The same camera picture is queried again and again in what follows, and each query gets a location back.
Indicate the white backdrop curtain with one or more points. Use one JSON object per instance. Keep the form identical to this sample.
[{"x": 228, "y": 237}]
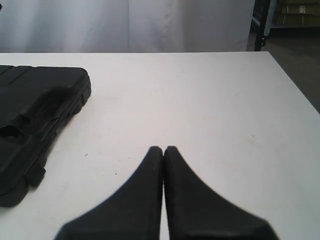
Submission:
[{"x": 124, "y": 26}]

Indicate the blue metal shelf rack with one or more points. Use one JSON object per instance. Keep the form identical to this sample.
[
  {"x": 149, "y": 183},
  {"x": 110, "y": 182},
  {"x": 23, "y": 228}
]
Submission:
[{"x": 282, "y": 14}]

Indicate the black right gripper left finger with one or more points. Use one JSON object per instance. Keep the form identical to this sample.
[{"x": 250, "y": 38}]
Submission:
[{"x": 133, "y": 212}]

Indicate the black plastic tool case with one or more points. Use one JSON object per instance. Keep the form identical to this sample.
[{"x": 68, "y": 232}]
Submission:
[{"x": 35, "y": 102}]

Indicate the black stand pole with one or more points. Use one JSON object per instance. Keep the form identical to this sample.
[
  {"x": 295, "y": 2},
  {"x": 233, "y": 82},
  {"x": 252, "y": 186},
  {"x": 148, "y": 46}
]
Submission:
[{"x": 260, "y": 40}]

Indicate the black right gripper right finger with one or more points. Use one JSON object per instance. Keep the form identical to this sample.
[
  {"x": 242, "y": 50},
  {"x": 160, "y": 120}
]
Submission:
[{"x": 196, "y": 212}]

